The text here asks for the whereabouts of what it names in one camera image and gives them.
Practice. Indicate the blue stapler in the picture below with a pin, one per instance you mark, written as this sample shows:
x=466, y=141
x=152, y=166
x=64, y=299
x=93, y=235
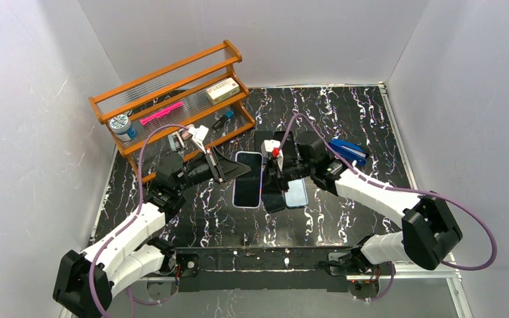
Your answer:
x=349, y=151

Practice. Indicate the blue white jar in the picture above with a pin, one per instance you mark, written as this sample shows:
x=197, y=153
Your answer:
x=122, y=127

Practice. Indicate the orange wooden shelf rack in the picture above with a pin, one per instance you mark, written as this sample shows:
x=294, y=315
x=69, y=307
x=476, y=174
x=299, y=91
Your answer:
x=144, y=115

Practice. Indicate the black blue marker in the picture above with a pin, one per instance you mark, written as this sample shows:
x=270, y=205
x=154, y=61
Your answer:
x=222, y=120

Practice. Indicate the black phone case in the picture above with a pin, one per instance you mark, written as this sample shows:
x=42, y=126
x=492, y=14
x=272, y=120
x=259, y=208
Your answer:
x=289, y=144

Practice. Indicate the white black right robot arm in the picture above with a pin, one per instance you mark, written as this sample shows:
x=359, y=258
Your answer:
x=428, y=229

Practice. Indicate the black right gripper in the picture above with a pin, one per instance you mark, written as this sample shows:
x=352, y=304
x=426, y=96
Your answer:
x=278, y=174

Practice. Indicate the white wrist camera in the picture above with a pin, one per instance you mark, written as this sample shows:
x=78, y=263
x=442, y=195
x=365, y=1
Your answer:
x=272, y=152
x=198, y=135

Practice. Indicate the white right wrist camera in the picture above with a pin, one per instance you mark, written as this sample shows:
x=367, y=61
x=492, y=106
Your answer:
x=272, y=152

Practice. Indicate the black phone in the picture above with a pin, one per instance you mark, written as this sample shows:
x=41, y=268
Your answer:
x=273, y=202
x=260, y=137

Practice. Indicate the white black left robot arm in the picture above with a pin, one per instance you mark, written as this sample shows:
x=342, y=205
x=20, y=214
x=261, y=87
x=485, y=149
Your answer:
x=87, y=281

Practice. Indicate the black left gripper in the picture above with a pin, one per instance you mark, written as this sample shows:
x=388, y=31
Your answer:
x=213, y=165

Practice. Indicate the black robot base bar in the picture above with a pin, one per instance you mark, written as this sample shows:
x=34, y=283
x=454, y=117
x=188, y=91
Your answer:
x=334, y=269

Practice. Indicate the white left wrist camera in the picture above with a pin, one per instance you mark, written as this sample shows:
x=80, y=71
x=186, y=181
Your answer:
x=198, y=135

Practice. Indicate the pink comb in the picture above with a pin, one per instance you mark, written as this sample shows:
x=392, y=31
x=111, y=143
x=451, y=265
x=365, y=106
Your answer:
x=161, y=113

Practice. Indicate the white pink tape dispenser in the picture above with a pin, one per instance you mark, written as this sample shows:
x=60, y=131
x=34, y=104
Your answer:
x=177, y=140

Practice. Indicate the white red small box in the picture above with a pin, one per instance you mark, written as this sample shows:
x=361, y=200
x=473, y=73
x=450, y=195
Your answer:
x=222, y=90

